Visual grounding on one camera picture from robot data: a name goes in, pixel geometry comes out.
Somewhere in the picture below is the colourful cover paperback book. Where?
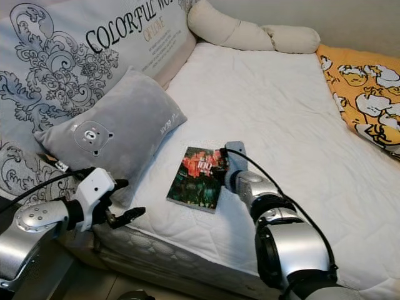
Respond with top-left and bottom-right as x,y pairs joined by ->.
166,146 -> 228,213

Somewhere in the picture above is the grey bear pillow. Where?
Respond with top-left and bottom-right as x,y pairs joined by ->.
34,66 -> 188,209

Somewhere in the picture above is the grey quilted mattress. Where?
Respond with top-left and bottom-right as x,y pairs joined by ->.
94,222 -> 282,300

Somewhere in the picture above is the white quilted mattress topper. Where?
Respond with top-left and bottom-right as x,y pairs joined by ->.
125,42 -> 400,299

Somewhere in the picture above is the beige bolster pillow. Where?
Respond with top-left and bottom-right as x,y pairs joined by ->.
187,0 -> 321,54

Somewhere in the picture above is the grey ornament print blanket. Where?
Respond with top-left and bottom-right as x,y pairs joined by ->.
0,0 -> 198,207

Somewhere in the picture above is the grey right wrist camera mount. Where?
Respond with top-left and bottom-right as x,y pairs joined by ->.
225,141 -> 248,183

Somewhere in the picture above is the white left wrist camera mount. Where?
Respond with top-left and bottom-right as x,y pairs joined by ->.
78,167 -> 117,214

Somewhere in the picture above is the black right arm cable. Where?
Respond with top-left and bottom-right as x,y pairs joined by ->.
222,148 -> 338,269

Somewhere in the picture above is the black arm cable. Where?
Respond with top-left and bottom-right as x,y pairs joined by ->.
0,167 -> 94,210
222,148 -> 338,269

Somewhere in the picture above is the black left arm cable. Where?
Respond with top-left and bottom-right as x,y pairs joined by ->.
0,167 -> 94,210

